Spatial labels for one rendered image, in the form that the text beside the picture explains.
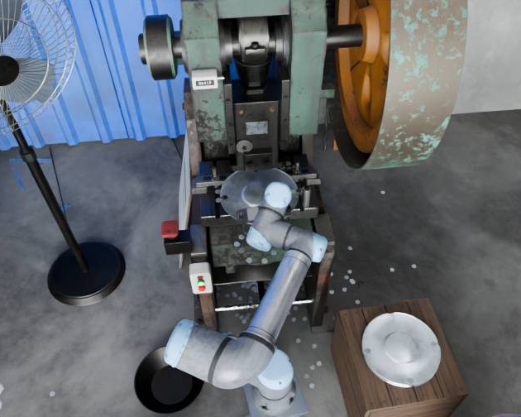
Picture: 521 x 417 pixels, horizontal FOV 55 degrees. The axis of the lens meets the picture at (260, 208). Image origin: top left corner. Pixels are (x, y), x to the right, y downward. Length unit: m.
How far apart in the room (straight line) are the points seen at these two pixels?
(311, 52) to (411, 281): 1.49
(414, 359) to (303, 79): 1.11
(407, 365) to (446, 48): 1.18
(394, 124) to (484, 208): 1.80
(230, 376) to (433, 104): 0.82
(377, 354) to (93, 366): 1.25
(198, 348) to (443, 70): 0.87
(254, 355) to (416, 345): 0.96
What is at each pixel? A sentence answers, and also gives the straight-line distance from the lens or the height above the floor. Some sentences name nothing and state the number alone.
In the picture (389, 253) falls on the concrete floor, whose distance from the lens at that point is 2.72.
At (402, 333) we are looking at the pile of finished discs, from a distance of 2.06.
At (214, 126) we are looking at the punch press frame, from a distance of 1.61.
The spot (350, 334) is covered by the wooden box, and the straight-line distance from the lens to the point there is 2.05.
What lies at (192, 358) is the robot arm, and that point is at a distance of 1.23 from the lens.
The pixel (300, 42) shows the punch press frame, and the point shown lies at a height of 1.40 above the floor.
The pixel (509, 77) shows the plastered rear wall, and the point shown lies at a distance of 3.63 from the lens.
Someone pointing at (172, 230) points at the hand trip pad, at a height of 0.76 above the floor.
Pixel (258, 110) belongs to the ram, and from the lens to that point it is 1.64.
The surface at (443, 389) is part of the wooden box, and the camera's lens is 2.04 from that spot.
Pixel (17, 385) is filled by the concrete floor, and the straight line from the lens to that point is 2.56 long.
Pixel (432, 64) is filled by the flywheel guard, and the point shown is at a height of 1.48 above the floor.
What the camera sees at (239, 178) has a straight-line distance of 1.92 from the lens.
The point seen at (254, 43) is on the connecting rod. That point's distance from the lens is 1.50.
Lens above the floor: 2.16
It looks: 50 degrees down
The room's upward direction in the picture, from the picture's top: 1 degrees counter-clockwise
